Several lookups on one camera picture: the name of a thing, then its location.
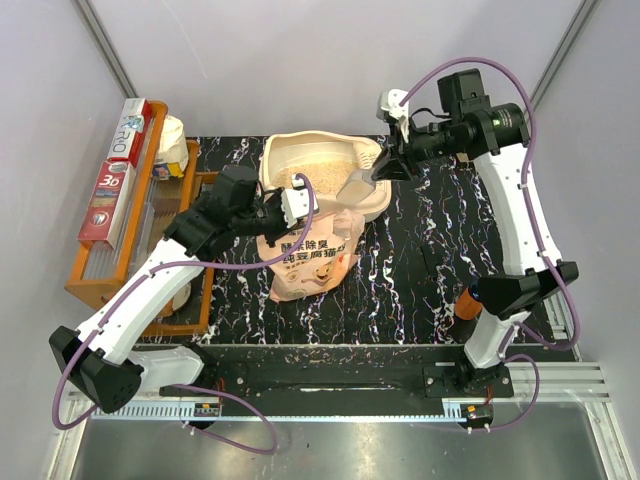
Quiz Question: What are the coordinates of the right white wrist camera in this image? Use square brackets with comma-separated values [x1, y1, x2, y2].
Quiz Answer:
[376, 89, 410, 146]

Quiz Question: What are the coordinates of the aluminium rail frame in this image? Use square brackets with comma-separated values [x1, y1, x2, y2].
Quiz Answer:
[47, 364, 639, 479]

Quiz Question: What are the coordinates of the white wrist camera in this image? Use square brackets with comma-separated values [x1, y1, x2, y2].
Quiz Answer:
[376, 89, 410, 146]
[280, 179, 317, 229]

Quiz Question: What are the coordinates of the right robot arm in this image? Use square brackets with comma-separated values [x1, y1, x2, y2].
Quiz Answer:
[368, 69, 579, 396]

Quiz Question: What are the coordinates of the orange wooden tray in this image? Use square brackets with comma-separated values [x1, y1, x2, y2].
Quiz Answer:
[65, 101, 217, 338]

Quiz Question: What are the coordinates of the black marble pattern mat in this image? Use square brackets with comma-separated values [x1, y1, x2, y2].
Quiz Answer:
[201, 160, 502, 345]

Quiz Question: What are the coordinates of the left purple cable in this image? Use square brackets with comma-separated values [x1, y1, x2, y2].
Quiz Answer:
[52, 172, 316, 455]

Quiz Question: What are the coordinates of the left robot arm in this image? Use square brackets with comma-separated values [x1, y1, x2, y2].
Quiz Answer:
[49, 165, 317, 413]

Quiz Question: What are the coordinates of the cream plastic litter box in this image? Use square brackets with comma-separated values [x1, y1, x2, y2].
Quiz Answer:
[259, 131, 392, 222]

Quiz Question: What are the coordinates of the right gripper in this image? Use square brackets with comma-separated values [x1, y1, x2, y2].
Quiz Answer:
[371, 114, 465, 183]

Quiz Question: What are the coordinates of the clear plastic scoop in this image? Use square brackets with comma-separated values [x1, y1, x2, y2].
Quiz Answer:
[336, 168, 376, 206]

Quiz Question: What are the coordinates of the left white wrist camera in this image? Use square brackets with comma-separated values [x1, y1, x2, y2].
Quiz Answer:
[280, 179, 317, 229]

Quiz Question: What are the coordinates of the red 3D toothpaste box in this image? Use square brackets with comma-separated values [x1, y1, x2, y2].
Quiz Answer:
[77, 160, 136, 249]

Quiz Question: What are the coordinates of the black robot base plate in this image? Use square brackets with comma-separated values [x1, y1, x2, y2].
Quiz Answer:
[196, 345, 514, 399]

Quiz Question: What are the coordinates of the red white toothpaste box upper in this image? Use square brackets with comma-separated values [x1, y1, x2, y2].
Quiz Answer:
[107, 98, 152, 167]

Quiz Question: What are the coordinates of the orange bottle with white cap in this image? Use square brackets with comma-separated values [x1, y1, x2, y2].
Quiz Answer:
[454, 286, 483, 321]

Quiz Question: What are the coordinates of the pink cat litter bag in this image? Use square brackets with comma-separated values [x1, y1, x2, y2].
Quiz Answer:
[269, 209, 365, 302]

